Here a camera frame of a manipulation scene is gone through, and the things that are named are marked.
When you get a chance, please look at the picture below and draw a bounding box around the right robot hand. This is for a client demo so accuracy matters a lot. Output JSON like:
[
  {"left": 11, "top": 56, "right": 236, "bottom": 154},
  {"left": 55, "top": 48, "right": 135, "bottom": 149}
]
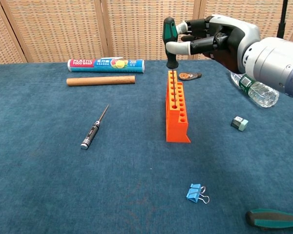
[{"left": 166, "top": 14, "right": 262, "bottom": 75}]

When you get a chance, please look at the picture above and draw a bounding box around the woven bamboo folding screen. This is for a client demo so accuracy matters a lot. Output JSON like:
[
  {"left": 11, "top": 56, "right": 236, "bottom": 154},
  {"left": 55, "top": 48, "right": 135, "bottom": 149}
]
[{"left": 0, "top": 0, "right": 293, "bottom": 65}]

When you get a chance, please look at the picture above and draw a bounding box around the orange tool holder block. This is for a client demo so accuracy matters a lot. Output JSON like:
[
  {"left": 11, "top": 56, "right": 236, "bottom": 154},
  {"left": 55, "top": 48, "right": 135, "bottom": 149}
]
[{"left": 165, "top": 70, "right": 191, "bottom": 143}]

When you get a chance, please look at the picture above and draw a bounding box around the wooden rolling pin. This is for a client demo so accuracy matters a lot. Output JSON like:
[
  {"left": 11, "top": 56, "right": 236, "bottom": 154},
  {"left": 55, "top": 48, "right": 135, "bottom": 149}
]
[{"left": 66, "top": 75, "right": 136, "bottom": 87}]

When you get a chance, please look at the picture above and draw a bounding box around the black orange tape measure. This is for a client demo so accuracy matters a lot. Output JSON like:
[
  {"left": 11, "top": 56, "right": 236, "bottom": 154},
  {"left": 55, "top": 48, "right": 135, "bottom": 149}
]
[{"left": 178, "top": 72, "right": 202, "bottom": 81}]

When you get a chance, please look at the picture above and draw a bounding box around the green black thin screwdriver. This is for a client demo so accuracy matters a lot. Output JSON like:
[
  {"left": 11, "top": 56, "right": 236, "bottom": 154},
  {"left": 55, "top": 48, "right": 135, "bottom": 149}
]
[{"left": 163, "top": 17, "right": 179, "bottom": 108}]

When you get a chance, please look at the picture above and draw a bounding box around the blue table cloth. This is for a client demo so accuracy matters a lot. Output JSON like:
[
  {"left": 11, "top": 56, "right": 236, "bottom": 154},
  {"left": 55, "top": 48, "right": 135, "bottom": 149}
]
[{"left": 0, "top": 56, "right": 293, "bottom": 234}]

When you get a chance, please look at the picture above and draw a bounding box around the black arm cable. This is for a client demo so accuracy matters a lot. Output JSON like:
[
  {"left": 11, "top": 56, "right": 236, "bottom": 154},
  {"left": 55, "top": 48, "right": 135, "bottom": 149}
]
[{"left": 276, "top": 0, "right": 289, "bottom": 39}]

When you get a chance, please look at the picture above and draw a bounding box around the teal-handled tool grip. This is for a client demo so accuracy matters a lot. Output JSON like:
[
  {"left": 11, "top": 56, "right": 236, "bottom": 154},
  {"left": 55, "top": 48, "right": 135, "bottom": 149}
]
[{"left": 245, "top": 209, "right": 293, "bottom": 232}]

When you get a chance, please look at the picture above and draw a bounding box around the black precision screwdriver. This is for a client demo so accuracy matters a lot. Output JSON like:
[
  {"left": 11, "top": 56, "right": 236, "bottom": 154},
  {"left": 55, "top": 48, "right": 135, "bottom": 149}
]
[{"left": 80, "top": 104, "right": 110, "bottom": 150}]

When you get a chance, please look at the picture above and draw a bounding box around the clear plastic water bottle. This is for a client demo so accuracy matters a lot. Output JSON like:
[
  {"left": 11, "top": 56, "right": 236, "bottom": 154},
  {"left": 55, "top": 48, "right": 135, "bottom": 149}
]
[{"left": 230, "top": 72, "right": 280, "bottom": 108}]

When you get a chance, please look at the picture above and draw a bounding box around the blue binder clip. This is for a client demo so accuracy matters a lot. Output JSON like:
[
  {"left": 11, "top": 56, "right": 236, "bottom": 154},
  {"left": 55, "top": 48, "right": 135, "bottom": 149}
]
[{"left": 185, "top": 183, "right": 210, "bottom": 204}]

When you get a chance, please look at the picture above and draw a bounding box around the plastic food wrap box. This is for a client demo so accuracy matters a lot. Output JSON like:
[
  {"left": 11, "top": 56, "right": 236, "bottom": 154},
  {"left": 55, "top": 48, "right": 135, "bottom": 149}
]
[{"left": 67, "top": 58, "right": 146, "bottom": 73}]

